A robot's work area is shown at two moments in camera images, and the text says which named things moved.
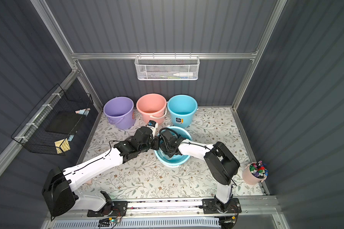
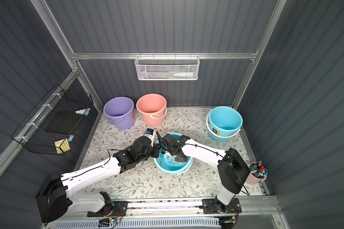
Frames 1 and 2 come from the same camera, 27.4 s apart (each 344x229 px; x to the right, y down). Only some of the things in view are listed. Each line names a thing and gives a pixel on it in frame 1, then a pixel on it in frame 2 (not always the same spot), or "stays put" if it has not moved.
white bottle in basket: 184,74 stays put
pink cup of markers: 254,173 stays put
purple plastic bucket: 119,110 stays put
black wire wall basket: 58,117 stays put
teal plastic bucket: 176,161 -> 223,122
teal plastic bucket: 182,108 -> 166,163
